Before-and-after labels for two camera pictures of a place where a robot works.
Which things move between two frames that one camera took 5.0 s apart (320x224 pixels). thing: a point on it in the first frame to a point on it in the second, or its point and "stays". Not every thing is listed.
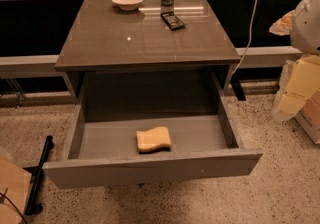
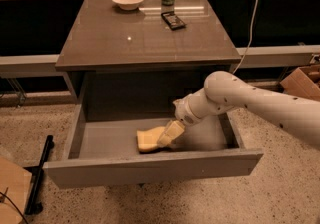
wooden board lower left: [15, 183] stays
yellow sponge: [153, 140] stays
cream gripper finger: [282, 26] to [185, 114]
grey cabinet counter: [113, 55] stays
